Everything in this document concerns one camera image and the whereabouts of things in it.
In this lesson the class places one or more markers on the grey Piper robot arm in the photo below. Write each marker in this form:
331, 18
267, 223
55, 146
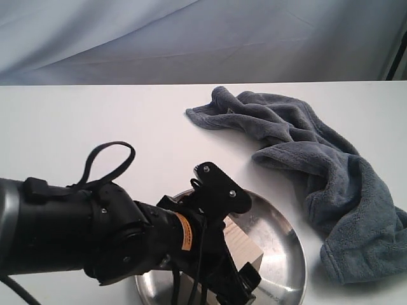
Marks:
111, 237

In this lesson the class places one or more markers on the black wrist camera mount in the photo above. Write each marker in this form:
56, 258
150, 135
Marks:
216, 194

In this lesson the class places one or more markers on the round stainless steel plate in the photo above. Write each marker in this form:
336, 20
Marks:
283, 268

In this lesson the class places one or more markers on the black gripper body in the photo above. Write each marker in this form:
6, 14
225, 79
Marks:
205, 256

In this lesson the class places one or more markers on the grey-blue fleece towel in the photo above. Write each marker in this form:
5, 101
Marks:
365, 233

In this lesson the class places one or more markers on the black stand pole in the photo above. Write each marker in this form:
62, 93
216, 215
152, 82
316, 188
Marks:
397, 52

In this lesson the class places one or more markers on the grey backdrop cloth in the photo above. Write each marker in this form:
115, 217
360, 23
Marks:
183, 42

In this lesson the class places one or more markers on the light wooden cube block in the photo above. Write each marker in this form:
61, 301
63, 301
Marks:
242, 250

